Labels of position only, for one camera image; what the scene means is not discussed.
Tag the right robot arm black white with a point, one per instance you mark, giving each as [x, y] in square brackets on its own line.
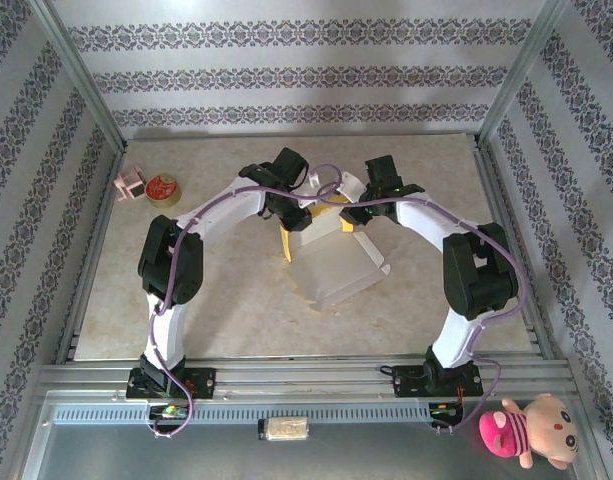
[476, 275]

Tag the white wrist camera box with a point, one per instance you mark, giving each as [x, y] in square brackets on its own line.
[308, 192]
[350, 186]

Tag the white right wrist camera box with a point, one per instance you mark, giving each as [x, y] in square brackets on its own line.
[350, 186]

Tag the small pink toy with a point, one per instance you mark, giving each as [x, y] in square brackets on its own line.
[130, 184]

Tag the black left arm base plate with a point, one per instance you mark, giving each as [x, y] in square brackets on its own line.
[203, 382]

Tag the small circuit board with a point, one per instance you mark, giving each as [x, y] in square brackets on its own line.
[445, 410]
[168, 411]

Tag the red round tin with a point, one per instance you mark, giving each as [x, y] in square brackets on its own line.
[162, 190]

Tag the beige and pink plush toy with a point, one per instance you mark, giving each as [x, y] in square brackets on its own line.
[541, 430]

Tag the aluminium front rail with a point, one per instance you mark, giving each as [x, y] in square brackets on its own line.
[306, 380]

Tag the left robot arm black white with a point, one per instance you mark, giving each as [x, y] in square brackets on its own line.
[171, 265]

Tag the aluminium side rail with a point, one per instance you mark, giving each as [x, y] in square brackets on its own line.
[497, 200]
[101, 225]

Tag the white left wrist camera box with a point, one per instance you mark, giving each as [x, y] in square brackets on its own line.
[308, 192]

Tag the grey metal shelf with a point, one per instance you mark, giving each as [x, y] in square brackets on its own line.
[386, 455]

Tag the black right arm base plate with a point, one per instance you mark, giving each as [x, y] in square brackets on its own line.
[408, 382]

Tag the white and yellow paper box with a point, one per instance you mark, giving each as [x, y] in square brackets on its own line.
[336, 265]

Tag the aluminium frame post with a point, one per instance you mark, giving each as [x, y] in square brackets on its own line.
[521, 75]
[76, 75]

